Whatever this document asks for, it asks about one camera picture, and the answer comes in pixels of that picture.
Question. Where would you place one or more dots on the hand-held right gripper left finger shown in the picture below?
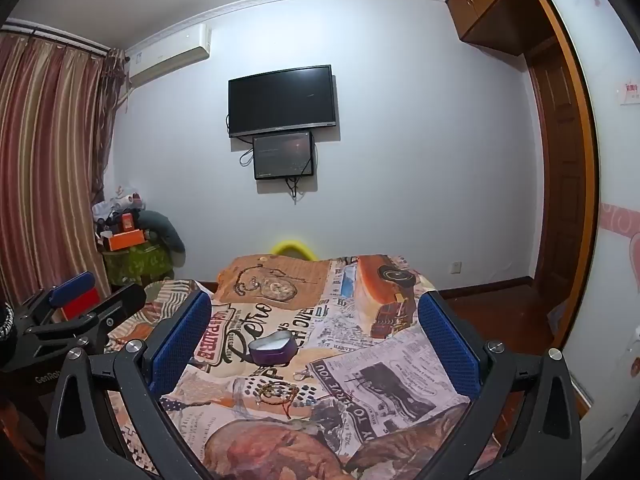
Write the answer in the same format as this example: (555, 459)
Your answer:
(180, 340)

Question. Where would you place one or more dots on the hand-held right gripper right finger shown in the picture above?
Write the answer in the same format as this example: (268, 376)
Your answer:
(450, 345)

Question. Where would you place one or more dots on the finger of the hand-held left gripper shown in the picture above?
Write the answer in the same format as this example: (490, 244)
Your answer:
(117, 310)
(75, 287)

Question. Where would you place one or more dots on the purple heart-shaped box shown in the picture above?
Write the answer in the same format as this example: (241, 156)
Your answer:
(272, 355)

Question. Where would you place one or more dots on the red and white box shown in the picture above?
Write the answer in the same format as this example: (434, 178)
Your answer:
(82, 307)

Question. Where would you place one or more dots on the green storage box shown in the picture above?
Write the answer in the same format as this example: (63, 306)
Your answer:
(137, 265)

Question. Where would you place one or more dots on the orange box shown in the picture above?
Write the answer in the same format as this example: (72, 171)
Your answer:
(126, 240)

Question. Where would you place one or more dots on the white plastic bag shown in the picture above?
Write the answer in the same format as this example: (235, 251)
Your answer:
(120, 205)

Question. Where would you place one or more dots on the printed blanket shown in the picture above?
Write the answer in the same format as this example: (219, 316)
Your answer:
(340, 320)

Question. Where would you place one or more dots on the striped curtain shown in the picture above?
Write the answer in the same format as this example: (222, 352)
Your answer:
(50, 160)

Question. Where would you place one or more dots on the wooden door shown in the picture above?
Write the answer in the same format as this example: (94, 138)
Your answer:
(560, 185)

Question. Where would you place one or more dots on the small black monitor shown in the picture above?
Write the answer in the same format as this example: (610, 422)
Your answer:
(282, 156)

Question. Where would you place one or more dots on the white air conditioner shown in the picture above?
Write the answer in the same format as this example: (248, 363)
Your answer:
(167, 55)

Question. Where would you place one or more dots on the black curtain rod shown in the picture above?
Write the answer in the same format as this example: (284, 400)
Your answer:
(55, 35)

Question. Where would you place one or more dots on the wooden overhead cabinet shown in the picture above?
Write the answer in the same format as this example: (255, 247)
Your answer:
(485, 10)

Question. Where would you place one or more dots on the white wall socket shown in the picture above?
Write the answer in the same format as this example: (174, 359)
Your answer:
(455, 267)

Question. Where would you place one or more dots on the black wall television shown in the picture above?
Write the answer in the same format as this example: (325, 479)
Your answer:
(280, 100)

